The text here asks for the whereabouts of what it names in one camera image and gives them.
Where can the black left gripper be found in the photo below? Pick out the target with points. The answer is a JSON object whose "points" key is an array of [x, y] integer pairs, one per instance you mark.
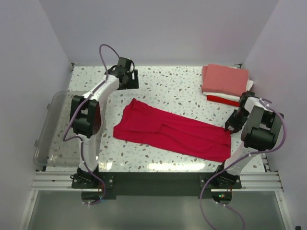
{"points": [[134, 83]]}

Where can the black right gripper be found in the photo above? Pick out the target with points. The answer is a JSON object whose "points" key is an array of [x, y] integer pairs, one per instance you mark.
{"points": [[232, 123]]}

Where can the crimson red t-shirt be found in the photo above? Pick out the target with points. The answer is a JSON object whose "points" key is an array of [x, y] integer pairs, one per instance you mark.
{"points": [[144, 124]]}

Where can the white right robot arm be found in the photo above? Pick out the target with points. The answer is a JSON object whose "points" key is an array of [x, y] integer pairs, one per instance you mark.
{"points": [[262, 131]]}

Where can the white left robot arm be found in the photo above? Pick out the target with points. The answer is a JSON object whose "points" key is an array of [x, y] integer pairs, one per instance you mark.
{"points": [[87, 114]]}

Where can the folded red t-shirt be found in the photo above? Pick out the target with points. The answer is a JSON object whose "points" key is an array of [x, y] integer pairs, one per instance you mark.
{"points": [[222, 100]]}

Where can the folded pink t-shirt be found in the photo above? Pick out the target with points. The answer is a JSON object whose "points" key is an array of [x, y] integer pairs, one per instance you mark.
{"points": [[223, 79]]}

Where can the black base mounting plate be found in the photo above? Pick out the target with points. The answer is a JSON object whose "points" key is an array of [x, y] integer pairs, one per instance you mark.
{"points": [[110, 185]]}

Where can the clear plastic bin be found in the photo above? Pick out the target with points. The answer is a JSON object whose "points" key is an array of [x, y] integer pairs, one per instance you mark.
{"points": [[57, 145]]}

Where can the aluminium extrusion rail frame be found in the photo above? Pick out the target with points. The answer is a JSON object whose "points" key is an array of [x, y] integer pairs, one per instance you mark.
{"points": [[258, 205]]}

